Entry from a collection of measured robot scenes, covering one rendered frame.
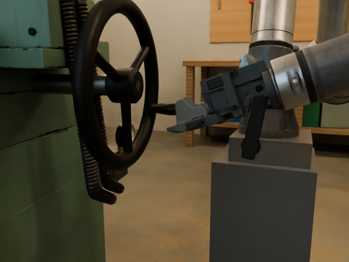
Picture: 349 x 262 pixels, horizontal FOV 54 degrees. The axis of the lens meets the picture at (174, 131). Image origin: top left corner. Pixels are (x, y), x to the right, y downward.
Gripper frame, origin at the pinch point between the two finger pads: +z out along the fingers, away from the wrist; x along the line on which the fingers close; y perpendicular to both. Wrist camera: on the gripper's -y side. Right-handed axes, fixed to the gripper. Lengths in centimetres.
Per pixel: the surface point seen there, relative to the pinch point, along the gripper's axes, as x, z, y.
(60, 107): 1.8, 21.2, 11.8
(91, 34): 19.7, -0.5, 17.6
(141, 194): -133, 84, -46
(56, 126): 3.4, 22.5, 8.5
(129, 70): 9.4, 0.5, 12.6
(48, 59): 17.2, 9.0, 17.6
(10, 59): 18.4, 14.4, 19.7
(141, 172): -173, 101, -40
